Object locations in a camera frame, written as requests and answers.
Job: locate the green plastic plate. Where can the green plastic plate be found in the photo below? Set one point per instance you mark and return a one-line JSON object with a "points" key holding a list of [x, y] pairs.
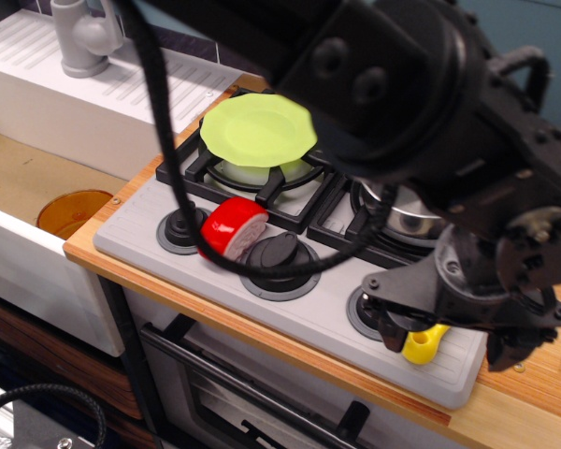
{"points": [[258, 130]]}

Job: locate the stainless steel pot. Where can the stainless steel pot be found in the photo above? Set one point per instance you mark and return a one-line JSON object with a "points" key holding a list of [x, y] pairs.
{"points": [[409, 218]]}

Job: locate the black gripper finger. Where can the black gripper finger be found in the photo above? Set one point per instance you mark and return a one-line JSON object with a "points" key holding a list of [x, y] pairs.
{"points": [[394, 326], [508, 346]]}

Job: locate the white toy sink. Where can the white toy sink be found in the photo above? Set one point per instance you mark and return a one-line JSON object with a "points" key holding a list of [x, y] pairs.
{"points": [[60, 135]]}

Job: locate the black burner grate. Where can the black burner grate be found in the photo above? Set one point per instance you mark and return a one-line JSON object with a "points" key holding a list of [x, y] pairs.
{"points": [[290, 193], [342, 217]]}

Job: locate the grey toy stove top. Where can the grey toy stove top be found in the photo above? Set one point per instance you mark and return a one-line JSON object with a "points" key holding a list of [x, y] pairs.
{"points": [[130, 236]]}

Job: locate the black stove knob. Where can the black stove knob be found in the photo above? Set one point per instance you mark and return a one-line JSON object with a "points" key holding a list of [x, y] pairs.
{"points": [[361, 319], [283, 251], [173, 234]]}

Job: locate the orange sink drain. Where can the orange sink drain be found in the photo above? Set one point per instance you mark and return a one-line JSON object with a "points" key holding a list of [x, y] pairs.
{"points": [[66, 214]]}

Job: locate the black oven door handle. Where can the black oven door handle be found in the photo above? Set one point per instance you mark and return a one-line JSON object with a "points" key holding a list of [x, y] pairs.
{"points": [[343, 437]]}

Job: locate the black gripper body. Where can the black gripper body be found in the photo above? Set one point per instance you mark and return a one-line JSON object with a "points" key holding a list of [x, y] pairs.
{"points": [[472, 283]]}

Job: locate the middle black stove knob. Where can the middle black stove knob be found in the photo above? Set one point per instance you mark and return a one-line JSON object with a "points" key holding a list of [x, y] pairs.
{"points": [[283, 251]]}

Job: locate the wooden lower shelf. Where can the wooden lower shelf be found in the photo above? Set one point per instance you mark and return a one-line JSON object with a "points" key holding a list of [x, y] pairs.
{"points": [[63, 357]]}

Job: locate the left black burner grate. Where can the left black burner grate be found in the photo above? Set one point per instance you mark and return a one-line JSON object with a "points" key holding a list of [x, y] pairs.
{"points": [[290, 193]]}

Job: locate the grey toy faucet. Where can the grey toy faucet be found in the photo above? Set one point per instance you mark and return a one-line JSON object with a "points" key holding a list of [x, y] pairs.
{"points": [[85, 41]]}

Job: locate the right black stove knob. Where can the right black stove knob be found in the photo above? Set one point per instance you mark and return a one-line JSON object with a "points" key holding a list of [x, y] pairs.
{"points": [[361, 319]]}

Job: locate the right black burner grate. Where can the right black burner grate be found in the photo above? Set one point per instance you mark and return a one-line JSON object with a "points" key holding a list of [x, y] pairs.
{"points": [[342, 217]]}

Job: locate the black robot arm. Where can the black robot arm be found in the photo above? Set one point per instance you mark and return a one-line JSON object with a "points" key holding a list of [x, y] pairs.
{"points": [[412, 93]]}

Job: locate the toy oven door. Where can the toy oven door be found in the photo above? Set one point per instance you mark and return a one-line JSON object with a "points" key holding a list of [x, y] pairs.
{"points": [[319, 321]]}

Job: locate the left black stove knob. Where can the left black stove knob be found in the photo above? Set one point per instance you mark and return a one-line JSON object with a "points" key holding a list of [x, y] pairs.
{"points": [[173, 234]]}

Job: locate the red toy cheese wedge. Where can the red toy cheese wedge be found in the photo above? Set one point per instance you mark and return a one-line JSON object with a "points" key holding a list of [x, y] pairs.
{"points": [[233, 227]]}

